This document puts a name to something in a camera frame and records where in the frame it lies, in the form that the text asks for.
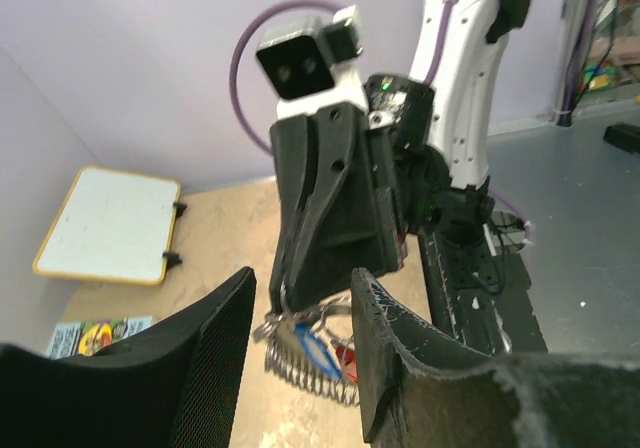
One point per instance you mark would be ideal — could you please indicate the treehouse paperback book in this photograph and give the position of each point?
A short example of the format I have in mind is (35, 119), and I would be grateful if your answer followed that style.
(87, 337)

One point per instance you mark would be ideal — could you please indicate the metal keyring organizer with rings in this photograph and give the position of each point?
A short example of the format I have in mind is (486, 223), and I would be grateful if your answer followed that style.
(285, 358)

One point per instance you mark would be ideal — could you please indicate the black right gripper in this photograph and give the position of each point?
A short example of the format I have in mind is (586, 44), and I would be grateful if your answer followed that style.
(342, 205)

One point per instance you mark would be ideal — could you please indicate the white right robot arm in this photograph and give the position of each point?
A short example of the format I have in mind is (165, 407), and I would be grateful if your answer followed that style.
(438, 113)

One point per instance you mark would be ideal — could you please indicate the red key tag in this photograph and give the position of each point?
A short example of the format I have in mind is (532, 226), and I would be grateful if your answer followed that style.
(347, 361)

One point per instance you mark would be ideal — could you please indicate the blue key tag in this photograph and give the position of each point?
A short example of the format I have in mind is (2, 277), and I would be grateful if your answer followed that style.
(317, 352)

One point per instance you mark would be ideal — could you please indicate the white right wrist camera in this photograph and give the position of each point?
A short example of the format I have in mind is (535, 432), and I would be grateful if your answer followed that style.
(311, 64)

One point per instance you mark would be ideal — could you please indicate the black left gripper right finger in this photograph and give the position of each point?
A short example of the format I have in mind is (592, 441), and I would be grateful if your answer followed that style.
(418, 387)

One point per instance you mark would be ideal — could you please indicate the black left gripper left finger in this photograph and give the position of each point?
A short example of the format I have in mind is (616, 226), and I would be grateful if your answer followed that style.
(174, 384)

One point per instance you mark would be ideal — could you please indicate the yellow framed whiteboard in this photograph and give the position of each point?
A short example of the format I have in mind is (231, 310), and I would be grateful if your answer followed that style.
(113, 226)

